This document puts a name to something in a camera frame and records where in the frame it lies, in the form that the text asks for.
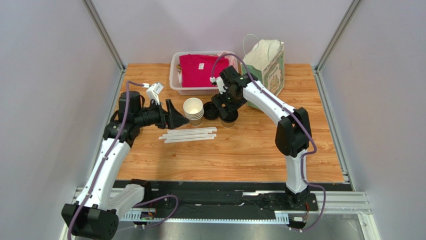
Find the white plastic basket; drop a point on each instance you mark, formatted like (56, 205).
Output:
(175, 75)

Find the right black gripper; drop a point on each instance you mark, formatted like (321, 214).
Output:
(223, 101)

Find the single paper cup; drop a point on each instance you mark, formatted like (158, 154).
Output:
(228, 123)

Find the green paper gift bag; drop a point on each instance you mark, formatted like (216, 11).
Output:
(266, 62)

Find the stack of black lids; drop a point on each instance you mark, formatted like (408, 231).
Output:
(211, 112)

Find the aluminium frame rail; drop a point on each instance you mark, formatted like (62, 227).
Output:
(333, 203)

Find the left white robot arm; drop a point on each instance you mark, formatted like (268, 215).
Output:
(95, 215)

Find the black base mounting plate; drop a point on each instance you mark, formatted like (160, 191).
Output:
(220, 200)

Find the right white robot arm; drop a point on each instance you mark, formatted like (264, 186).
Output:
(293, 131)

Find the pink cloth in basket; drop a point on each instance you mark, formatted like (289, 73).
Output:
(231, 59)

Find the stack of paper cups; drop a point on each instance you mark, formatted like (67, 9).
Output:
(194, 110)

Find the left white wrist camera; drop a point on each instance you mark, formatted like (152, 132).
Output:
(153, 92)

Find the red folded shirt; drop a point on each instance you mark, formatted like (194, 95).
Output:
(196, 70)

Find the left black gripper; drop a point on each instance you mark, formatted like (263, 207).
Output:
(171, 119)

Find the single black lid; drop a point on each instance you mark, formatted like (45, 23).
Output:
(231, 117)

